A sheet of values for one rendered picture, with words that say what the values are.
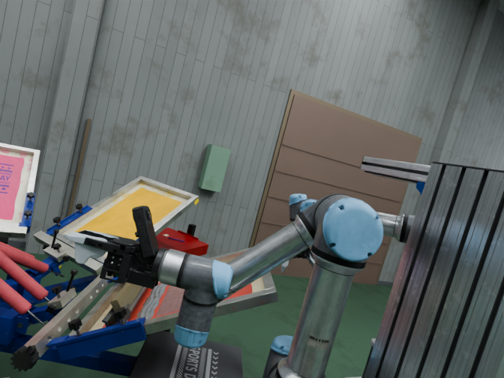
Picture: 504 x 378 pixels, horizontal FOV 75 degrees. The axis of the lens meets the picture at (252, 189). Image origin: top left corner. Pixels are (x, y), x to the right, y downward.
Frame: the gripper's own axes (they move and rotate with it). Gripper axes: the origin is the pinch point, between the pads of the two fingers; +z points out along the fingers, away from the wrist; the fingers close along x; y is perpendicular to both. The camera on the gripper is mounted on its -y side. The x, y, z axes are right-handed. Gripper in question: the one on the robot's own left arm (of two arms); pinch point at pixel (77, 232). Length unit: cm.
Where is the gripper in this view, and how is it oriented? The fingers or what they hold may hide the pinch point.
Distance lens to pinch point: 81.8
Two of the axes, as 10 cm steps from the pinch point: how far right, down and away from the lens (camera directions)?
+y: -2.5, 9.7, -0.4
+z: -9.7, -2.5, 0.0
